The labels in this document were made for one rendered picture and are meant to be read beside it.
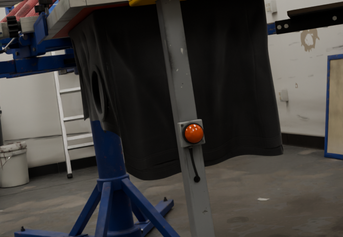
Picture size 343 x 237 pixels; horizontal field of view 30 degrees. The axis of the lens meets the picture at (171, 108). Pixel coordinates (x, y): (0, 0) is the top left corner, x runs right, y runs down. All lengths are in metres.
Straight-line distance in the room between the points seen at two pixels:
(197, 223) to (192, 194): 0.06
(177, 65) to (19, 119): 4.93
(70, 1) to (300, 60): 4.01
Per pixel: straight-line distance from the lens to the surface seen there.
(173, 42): 1.29
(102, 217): 2.77
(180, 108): 1.29
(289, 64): 5.52
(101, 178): 2.91
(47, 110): 6.18
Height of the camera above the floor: 0.77
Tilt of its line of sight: 3 degrees down
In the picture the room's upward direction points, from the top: 9 degrees counter-clockwise
